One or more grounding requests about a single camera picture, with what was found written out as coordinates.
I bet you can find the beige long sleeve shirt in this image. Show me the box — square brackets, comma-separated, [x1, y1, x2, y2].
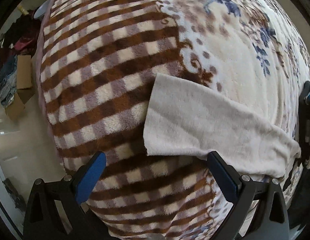
[143, 73, 301, 178]

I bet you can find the cardboard box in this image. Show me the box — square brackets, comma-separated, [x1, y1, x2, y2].
[5, 55, 34, 121]

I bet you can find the floral plaid bed blanket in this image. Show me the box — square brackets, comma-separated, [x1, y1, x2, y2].
[36, 0, 310, 239]

